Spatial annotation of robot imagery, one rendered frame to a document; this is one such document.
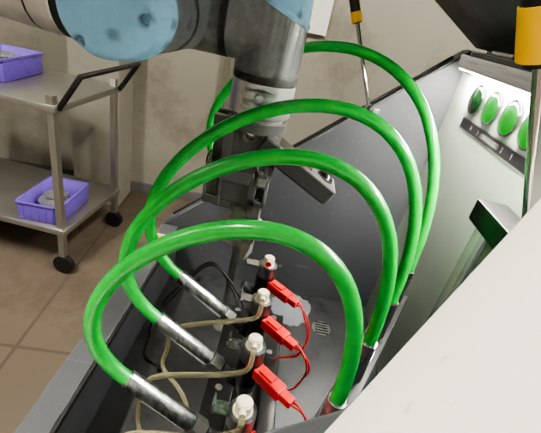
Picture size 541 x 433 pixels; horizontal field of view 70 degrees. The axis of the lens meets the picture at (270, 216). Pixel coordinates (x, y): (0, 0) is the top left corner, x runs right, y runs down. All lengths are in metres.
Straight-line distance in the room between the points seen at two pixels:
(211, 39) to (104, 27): 0.15
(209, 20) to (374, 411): 0.38
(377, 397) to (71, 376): 0.52
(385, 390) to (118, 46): 0.28
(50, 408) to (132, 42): 0.47
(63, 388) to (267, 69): 0.49
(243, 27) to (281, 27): 0.04
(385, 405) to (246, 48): 0.37
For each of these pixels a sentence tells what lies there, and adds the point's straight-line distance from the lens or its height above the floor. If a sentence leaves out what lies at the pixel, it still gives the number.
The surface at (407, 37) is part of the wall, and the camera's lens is 2.86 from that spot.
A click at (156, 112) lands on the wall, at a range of 2.91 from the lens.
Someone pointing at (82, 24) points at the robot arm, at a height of 1.41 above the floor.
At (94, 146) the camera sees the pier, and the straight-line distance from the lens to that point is 2.83.
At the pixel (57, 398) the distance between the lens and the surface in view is 0.63.
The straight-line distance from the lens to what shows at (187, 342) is 0.46.
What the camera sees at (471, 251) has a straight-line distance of 0.56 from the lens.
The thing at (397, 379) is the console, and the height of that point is 1.33.
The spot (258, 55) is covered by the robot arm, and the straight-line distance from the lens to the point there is 0.44.
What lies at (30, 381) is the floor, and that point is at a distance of 1.89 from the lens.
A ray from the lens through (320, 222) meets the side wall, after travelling 0.89.
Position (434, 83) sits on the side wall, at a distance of 0.82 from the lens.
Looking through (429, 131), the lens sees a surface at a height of 1.35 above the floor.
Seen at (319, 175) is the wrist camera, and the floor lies 1.28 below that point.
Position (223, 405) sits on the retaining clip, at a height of 1.11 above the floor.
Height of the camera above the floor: 1.45
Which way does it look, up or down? 28 degrees down
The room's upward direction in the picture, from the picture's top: 13 degrees clockwise
